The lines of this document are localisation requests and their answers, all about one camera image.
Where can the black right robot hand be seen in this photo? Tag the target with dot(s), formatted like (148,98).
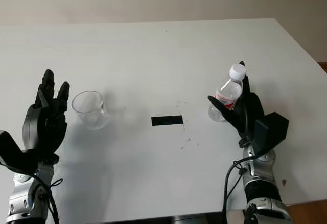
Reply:
(253,109)

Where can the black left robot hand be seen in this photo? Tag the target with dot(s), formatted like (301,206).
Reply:
(35,129)

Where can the clear water bottle red label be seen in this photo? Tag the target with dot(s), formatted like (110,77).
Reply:
(228,91)

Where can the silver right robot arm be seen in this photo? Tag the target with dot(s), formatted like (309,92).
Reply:
(263,183)

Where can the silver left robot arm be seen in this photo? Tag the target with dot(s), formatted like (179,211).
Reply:
(23,198)

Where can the clear plastic cup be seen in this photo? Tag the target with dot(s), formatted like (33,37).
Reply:
(90,111)

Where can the black tape strip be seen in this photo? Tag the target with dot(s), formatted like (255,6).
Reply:
(167,120)

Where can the dark robot torso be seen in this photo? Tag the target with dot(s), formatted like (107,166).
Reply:
(189,220)

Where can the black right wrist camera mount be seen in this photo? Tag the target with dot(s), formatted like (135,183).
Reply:
(273,132)

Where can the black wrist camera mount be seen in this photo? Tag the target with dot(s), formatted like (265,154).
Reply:
(12,152)
(273,132)

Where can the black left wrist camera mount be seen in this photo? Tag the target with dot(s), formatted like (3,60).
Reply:
(12,152)

